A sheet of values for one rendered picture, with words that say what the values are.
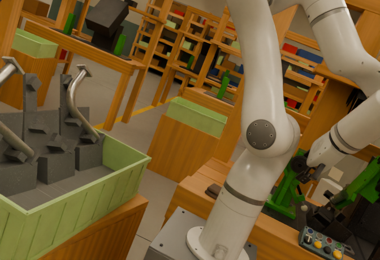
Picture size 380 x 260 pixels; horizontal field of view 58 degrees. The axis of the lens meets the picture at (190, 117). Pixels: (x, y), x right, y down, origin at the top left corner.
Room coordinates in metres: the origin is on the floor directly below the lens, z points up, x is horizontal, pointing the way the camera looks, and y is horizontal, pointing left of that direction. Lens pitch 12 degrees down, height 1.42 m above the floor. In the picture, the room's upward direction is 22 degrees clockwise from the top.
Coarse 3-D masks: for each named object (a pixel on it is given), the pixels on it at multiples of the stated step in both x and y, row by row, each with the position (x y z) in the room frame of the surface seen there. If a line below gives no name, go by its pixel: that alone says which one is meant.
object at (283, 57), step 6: (282, 54) 10.82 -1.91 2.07; (288, 60) 10.48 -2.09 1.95; (294, 60) 10.51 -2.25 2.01; (300, 66) 10.44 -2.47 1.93; (306, 66) 10.46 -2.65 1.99; (312, 66) 10.48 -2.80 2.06; (324, 78) 10.80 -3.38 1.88; (324, 84) 10.38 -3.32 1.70; (306, 90) 10.48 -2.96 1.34; (318, 90) 10.80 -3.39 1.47; (318, 96) 10.37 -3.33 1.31; (288, 102) 10.52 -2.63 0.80; (294, 102) 10.51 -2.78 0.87; (312, 102) 10.35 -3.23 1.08; (294, 108) 10.50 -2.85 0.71; (312, 108) 10.43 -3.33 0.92; (306, 114) 10.39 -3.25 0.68
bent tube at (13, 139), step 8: (8, 64) 0.86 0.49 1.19; (16, 64) 0.86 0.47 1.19; (0, 72) 0.83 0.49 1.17; (8, 72) 0.85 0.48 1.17; (16, 72) 0.89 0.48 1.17; (24, 72) 0.89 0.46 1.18; (0, 80) 0.82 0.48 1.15; (0, 128) 0.82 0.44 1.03; (8, 128) 0.85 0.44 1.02; (8, 136) 0.84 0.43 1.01; (16, 136) 0.87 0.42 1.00; (16, 144) 0.87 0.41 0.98; (24, 144) 0.89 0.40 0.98; (24, 152) 0.89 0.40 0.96; (32, 152) 0.91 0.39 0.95
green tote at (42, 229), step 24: (120, 144) 1.25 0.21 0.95; (120, 168) 1.24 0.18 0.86; (144, 168) 1.20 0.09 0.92; (72, 192) 0.78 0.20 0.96; (96, 192) 0.90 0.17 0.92; (120, 192) 1.07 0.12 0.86; (0, 216) 0.65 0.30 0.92; (24, 216) 0.63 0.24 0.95; (48, 216) 0.71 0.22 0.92; (72, 216) 0.82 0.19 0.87; (96, 216) 0.95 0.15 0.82; (0, 240) 0.64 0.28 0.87; (24, 240) 0.65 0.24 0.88; (48, 240) 0.74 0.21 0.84
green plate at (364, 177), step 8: (376, 160) 1.38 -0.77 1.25; (368, 168) 1.38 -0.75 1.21; (376, 168) 1.31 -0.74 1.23; (360, 176) 1.38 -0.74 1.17; (368, 176) 1.31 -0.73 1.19; (376, 176) 1.31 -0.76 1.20; (352, 184) 1.39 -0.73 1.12; (360, 184) 1.32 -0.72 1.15; (368, 184) 1.31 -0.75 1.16; (376, 184) 1.30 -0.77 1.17; (360, 192) 1.31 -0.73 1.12; (368, 192) 1.31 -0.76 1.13; (376, 192) 1.30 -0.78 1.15; (368, 200) 1.30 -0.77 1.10; (376, 200) 1.30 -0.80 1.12
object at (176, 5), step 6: (156, 0) 11.76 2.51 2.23; (162, 0) 11.74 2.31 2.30; (174, 0) 11.70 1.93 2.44; (174, 6) 11.69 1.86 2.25; (180, 6) 11.66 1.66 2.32; (186, 6) 11.64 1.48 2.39; (156, 12) 11.75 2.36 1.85; (150, 18) 11.76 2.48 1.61; (168, 18) 11.69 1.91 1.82; (174, 18) 11.67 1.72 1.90; (180, 24) 11.63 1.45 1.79; (168, 30) 11.68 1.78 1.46; (294, 66) 11.16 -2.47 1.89; (288, 78) 11.17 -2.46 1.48
